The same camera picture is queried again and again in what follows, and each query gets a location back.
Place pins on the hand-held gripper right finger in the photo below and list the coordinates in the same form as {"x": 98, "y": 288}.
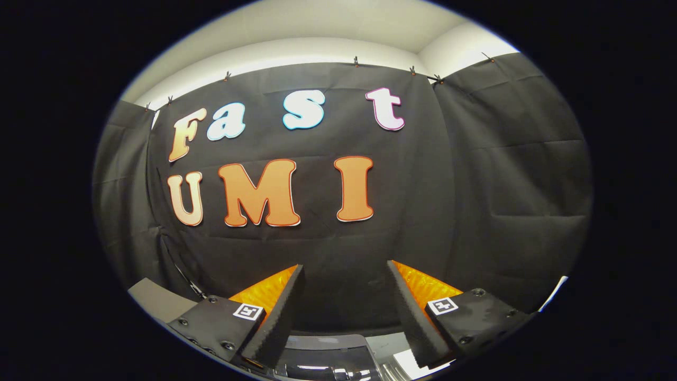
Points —
{"x": 412, "y": 317}

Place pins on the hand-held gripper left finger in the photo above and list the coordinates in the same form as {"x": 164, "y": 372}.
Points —
{"x": 277, "y": 323}

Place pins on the grey toy washing machine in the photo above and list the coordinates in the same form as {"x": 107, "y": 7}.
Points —
{"x": 389, "y": 349}

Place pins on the dark washing machine lid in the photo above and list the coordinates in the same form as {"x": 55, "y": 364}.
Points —
{"x": 328, "y": 354}

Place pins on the grey table mat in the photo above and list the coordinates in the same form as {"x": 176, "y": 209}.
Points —
{"x": 161, "y": 301}

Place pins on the white paper sheet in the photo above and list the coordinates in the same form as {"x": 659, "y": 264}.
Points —
{"x": 554, "y": 293}

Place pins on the black backdrop cloth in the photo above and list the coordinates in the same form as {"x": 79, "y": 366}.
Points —
{"x": 476, "y": 185}

